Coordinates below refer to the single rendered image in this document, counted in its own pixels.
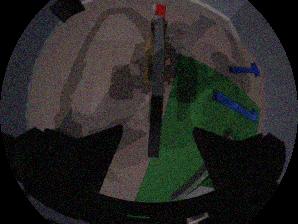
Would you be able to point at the green putting mat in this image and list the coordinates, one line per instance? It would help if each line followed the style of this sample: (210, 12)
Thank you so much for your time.
(190, 105)

